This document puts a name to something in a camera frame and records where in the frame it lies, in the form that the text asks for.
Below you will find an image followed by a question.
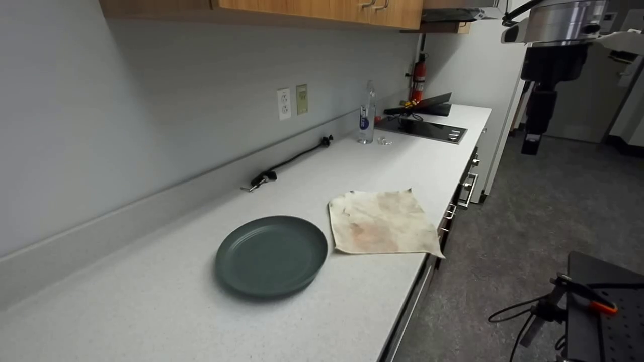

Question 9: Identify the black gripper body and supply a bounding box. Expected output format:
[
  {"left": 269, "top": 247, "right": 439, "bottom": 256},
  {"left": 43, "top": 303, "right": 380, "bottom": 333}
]
[{"left": 521, "top": 43, "right": 587, "bottom": 155}]

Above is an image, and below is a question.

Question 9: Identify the stained cream towel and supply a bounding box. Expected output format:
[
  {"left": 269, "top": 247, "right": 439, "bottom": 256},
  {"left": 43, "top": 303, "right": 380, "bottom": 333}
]
[{"left": 327, "top": 189, "right": 442, "bottom": 260}]

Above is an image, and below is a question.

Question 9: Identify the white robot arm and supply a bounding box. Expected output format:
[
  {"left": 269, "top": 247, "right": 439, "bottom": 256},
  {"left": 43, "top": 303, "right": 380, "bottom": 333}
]
[{"left": 501, "top": 0, "right": 606, "bottom": 155}]

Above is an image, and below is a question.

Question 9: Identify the red fire extinguisher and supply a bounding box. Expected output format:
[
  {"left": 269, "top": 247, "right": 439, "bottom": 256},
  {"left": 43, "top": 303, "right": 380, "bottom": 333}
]
[{"left": 408, "top": 54, "right": 427, "bottom": 105}]

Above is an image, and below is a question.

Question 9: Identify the black cooktop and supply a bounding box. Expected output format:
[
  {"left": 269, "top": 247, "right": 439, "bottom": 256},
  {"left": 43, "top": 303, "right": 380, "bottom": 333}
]
[{"left": 376, "top": 114, "right": 464, "bottom": 142}]

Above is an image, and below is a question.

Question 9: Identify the clear water bottle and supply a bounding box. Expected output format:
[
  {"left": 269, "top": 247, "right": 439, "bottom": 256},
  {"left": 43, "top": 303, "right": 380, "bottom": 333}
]
[{"left": 356, "top": 81, "right": 376, "bottom": 145}]

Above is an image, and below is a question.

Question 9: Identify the wooden upper cabinet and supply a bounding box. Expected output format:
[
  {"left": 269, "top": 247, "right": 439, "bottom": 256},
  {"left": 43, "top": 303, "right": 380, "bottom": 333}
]
[{"left": 99, "top": 0, "right": 471, "bottom": 34}]

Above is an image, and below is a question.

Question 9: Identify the black clamp with orange tip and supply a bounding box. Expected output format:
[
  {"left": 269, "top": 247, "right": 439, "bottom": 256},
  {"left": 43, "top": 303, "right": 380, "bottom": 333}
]
[{"left": 535, "top": 275, "right": 618, "bottom": 324}]

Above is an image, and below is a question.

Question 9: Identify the dark green plate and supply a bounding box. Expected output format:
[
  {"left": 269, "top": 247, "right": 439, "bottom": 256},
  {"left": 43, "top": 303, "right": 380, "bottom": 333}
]
[{"left": 214, "top": 215, "right": 327, "bottom": 299}]

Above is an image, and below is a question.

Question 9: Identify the silver drawer handle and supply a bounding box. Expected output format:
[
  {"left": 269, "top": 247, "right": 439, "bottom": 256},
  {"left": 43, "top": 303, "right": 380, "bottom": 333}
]
[
  {"left": 456, "top": 172, "right": 479, "bottom": 209},
  {"left": 439, "top": 202, "right": 459, "bottom": 233}
]

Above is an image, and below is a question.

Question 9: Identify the black cable on counter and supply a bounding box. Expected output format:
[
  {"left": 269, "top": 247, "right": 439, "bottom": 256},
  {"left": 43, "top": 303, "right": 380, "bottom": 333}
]
[{"left": 248, "top": 133, "right": 335, "bottom": 190}]

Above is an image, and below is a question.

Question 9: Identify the white wall outlet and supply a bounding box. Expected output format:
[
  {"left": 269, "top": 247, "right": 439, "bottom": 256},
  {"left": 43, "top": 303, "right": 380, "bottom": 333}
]
[{"left": 275, "top": 89, "right": 292, "bottom": 121}]

